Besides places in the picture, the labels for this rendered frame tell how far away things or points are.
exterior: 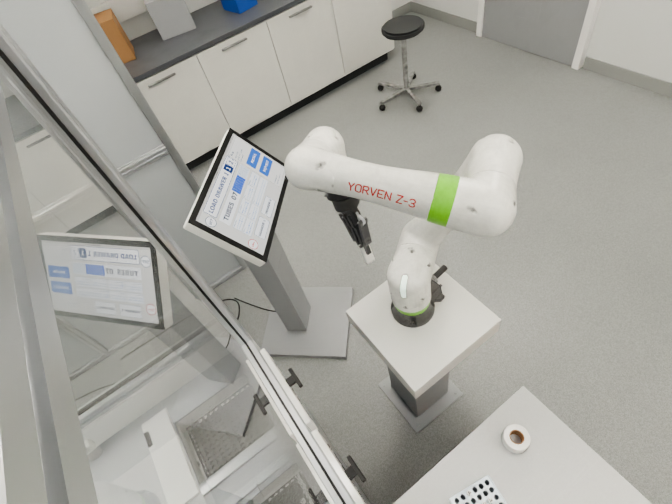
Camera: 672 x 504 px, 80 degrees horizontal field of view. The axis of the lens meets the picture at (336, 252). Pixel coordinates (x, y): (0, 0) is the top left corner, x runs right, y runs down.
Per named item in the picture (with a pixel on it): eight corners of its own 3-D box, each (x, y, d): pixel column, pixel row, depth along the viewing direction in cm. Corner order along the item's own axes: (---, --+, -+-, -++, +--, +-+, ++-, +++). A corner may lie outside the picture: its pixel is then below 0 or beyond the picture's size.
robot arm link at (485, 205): (508, 211, 97) (528, 176, 86) (502, 253, 90) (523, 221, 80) (433, 193, 100) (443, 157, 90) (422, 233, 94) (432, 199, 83)
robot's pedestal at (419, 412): (421, 350, 216) (416, 270, 157) (463, 394, 198) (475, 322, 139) (377, 385, 209) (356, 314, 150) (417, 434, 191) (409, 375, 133)
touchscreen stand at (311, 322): (353, 289, 248) (315, 160, 169) (346, 358, 221) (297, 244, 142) (277, 289, 259) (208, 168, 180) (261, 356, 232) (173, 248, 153)
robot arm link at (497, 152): (432, 240, 142) (537, 137, 96) (422, 278, 134) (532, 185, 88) (399, 224, 141) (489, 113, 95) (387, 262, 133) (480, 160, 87)
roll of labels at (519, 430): (522, 425, 117) (524, 422, 114) (531, 451, 113) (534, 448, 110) (498, 429, 118) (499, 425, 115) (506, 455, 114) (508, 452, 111)
